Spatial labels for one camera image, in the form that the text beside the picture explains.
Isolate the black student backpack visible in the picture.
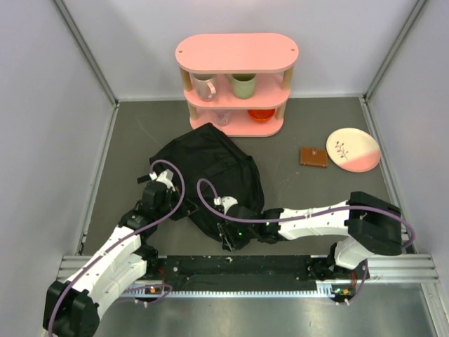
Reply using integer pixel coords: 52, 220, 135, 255
150, 123, 264, 242

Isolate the pink mug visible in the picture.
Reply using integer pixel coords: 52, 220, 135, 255
192, 74, 217, 102

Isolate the brown leather wallet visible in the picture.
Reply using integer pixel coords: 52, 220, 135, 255
300, 147, 328, 168

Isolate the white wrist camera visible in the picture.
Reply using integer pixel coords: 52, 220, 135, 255
149, 169, 175, 190
213, 197, 238, 215

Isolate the orange plastic bowl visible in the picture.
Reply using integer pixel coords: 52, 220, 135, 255
248, 109, 276, 123

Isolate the clear drinking glass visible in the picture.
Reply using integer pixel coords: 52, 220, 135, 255
214, 110, 232, 126

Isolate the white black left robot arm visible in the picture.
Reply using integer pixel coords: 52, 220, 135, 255
43, 180, 186, 336

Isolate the green mug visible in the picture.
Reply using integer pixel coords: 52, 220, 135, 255
225, 74, 256, 100

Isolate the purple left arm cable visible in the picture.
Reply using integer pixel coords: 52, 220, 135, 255
47, 159, 187, 334

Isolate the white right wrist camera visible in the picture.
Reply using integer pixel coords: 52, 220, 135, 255
213, 197, 238, 215

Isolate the pink wooden shelf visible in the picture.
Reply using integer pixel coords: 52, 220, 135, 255
175, 33, 300, 137

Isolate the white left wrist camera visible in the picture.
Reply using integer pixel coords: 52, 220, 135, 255
149, 169, 175, 190

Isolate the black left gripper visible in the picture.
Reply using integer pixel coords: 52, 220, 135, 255
155, 185, 198, 220

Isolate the pink and cream plate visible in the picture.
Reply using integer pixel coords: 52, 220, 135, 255
326, 128, 382, 173

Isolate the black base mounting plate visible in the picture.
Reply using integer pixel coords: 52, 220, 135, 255
150, 255, 369, 291

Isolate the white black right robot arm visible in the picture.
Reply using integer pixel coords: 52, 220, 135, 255
214, 192, 402, 280

